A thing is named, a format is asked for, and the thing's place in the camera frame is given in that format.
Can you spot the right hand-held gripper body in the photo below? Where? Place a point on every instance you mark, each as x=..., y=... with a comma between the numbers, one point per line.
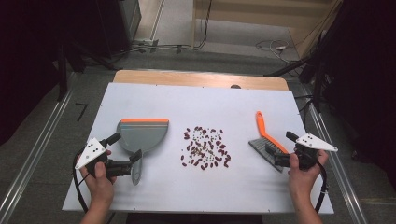
x=313, y=143

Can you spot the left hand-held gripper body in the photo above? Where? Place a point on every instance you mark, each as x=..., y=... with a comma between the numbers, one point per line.
x=90, y=152

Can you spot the grey dustpan with orange edge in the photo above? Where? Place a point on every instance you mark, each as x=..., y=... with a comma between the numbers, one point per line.
x=143, y=137

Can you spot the pile of red and green beans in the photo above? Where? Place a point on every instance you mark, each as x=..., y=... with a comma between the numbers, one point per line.
x=205, y=149

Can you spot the person's right hand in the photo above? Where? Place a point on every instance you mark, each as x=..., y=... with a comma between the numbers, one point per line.
x=302, y=182

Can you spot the person's left hand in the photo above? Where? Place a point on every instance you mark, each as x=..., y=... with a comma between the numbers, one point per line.
x=101, y=188

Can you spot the black metal stand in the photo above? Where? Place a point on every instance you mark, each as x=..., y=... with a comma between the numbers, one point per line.
x=317, y=77
x=63, y=71

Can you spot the dark curtain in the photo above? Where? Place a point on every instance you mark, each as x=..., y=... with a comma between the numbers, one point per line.
x=364, y=77
x=28, y=62

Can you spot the white board cover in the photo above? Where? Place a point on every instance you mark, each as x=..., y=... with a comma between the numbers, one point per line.
x=193, y=105

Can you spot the grey power strip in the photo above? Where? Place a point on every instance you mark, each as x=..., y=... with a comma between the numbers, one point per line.
x=145, y=43

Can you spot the wooden table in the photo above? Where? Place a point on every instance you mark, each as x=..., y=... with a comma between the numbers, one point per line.
x=199, y=79

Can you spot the dark grey cabinet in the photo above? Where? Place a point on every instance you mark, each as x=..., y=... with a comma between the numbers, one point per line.
x=130, y=15

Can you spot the metal floor rail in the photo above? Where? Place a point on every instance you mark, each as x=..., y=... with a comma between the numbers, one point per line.
x=336, y=174
x=34, y=155

